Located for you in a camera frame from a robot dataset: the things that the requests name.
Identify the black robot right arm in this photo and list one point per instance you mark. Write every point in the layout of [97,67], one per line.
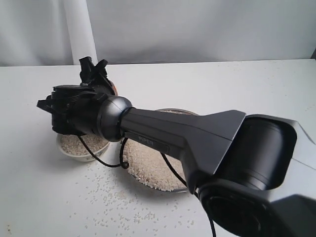
[255,175]

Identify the round metal rice tray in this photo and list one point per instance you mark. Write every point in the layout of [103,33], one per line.
[149,168]

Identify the white backdrop curtain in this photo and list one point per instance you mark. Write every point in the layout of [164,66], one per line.
[45,32]

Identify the brown wooden cup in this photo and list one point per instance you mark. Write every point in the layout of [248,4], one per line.
[111,89]

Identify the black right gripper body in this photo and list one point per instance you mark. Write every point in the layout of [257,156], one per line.
[74,108]

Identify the white ceramic rice bowl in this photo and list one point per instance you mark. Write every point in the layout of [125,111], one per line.
[71,146]

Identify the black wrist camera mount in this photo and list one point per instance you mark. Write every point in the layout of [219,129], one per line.
[91,74]

